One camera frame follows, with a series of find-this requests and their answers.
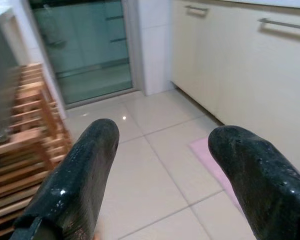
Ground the wooden slatted rack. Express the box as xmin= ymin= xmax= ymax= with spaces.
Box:
xmin=0 ymin=62 xmax=75 ymax=240

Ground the pink floor mat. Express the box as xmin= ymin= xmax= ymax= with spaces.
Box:
xmin=188 ymin=138 xmax=243 ymax=213

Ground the cream kitchen cabinet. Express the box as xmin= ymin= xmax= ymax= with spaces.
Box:
xmin=168 ymin=0 xmax=300 ymax=186

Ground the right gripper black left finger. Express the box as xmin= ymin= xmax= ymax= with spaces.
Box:
xmin=13 ymin=118 xmax=121 ymax=240

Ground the frosted glass sliding door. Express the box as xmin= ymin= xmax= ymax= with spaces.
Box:
xmin=28 ymin=0 xmax=147 ymax=111

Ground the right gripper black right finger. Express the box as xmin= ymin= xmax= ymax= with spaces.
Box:
xmin=207 ymin=125 xmax=300 ymax=240

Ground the grey white fridge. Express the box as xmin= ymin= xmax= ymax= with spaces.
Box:
xmin=0 ymin=7 xmax=20 ymax=145

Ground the silver cabinet handle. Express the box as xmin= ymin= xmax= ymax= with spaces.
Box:
xmin=256 ymin=17 xmax=300 ymax=38
xmin=184 ymin=4 xmax=210 ymax=18

